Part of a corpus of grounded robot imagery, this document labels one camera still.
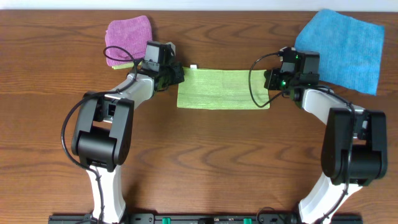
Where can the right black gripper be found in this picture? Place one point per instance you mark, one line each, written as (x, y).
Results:
(270, 76)

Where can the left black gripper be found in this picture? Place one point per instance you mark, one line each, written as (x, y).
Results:
(180, 73)

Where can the green microfiber cloth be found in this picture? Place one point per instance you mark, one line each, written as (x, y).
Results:
(210, 89)

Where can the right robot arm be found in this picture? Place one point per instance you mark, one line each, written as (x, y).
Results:
(354, 150)

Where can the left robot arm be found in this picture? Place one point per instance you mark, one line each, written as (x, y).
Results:
(103, 130)

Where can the folded green cloth under purple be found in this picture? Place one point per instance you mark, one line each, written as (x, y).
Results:
(123, 65)

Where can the blue cloth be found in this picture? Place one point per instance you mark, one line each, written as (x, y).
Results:
(350, 49)

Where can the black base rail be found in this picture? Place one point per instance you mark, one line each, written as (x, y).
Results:
(148, 218)

